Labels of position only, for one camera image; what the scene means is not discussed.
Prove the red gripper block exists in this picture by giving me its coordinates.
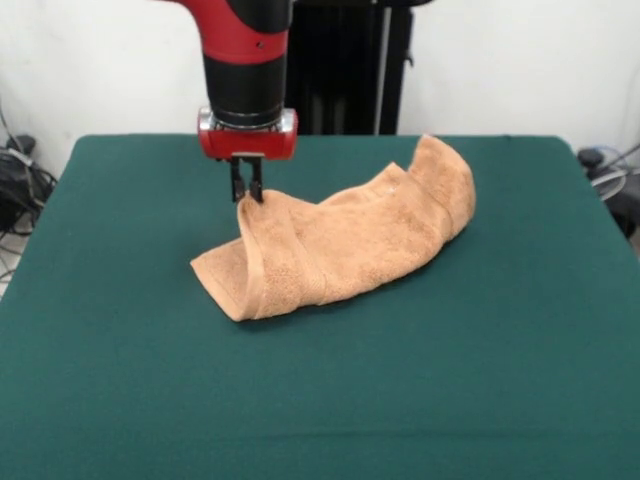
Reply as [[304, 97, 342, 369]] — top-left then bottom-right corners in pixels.
[[196, 106, 300, 205]]

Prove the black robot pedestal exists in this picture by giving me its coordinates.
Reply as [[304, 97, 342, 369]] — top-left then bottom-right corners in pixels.
[[284, 0, 417, 136]]

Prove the tan terry towel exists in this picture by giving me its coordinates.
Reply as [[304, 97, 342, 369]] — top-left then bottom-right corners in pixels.
[[189, 133, 478, 323]]

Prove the dark green table cloth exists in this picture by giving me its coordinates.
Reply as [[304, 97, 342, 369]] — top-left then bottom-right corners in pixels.
[[0, 132, 640, 480]]

